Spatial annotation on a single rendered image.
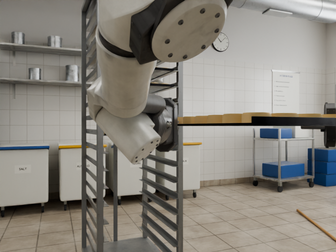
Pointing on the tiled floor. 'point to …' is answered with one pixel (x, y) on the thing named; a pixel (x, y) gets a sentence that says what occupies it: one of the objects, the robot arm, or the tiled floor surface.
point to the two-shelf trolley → (285, 160)
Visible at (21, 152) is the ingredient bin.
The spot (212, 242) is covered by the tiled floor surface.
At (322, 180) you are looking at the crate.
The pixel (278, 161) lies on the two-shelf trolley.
